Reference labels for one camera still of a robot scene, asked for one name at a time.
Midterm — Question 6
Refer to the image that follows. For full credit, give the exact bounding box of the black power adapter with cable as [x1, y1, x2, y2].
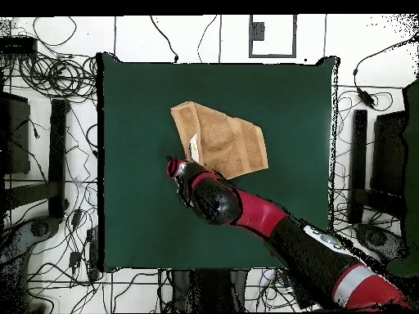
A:
[352, 37, 419, 112]

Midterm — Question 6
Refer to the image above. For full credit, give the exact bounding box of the black stand column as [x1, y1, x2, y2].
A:
[169, 268, 250, 313]

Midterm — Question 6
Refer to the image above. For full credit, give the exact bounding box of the dark rectangular box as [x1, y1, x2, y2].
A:
[0, 92, 31, 176]
[371, 110, 408, 197]

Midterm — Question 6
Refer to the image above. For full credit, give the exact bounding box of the small dark grey box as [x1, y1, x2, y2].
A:
[250, 21, 265, 42]

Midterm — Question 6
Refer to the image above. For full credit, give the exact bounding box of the tan terry towel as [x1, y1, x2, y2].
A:
[169, 100, 269, 180]

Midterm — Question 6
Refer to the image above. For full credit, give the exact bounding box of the black power strip with plugs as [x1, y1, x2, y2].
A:
[87, 228, 100, 281]

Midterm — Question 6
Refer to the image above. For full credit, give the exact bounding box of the flat black device box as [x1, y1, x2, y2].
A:
[0, 36, 38, 56]

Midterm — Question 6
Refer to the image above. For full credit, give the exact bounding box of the dark green table cloth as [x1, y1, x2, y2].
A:
[96, 52, 340, 273]

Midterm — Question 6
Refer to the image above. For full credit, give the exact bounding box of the coiled black cable bundle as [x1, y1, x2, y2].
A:
[17, 53, 98, 99]

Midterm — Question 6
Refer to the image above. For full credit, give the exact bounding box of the black cable with plug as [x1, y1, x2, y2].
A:
[149, 15, 180, 64]

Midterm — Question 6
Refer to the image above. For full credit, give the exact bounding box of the thin black cable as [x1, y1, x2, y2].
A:
[196, 14, 219, 64]

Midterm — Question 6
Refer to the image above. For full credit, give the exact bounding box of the grey square floor frame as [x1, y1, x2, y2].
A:
[248, 14, 298, 59]

